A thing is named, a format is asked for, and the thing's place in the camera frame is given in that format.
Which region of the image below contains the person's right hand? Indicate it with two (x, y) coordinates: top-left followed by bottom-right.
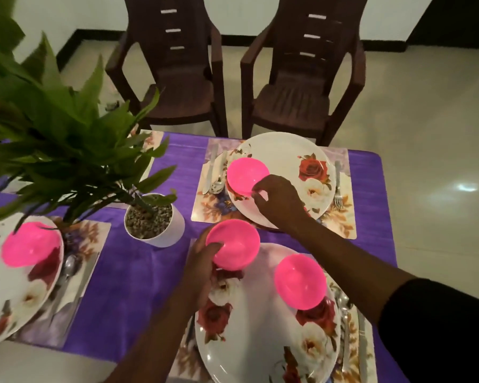
(250, 174), (308, 232)

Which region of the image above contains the person's left hand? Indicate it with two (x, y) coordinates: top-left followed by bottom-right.
(183, 227), (224, 312)

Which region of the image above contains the white rose print plate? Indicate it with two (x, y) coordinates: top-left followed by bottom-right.
(194, 243), (341, 383)
(225, 132), (337, 230)
(0, 215), (64, 348)

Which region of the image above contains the steel fork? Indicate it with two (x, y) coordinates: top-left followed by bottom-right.
(333, 160), (345, 211)

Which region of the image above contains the floral print placemat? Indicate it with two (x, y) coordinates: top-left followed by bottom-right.
(191, 138), (358, 240)
(2, 129), (165, 210)
(167, 239), (378, 383)
(7, 219), (112, 349)

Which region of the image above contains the steel spoon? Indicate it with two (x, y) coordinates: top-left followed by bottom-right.
(335, 290), (351, 373)
(49, 254), (79, 312)
(209, 151), (227, 195)

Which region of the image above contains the person's right forearm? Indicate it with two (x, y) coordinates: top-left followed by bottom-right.
(291, 215), (418, 323)

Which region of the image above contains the person's black shirt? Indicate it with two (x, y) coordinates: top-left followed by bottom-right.
(377, 278), (479, 383)

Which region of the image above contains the green plant in white pot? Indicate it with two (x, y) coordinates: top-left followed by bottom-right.
(0, 0), (186, 248)

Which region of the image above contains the purple tablecloth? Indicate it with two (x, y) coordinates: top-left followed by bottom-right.
(0, 132), (408, 383)

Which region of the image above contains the brown plastic armchair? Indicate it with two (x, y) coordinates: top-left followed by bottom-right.
(105, 0), (229, 138)
(240, 0), (370, 147)

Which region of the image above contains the dark wooden door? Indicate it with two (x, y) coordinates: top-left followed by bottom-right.
(407, 0), (479, 51)

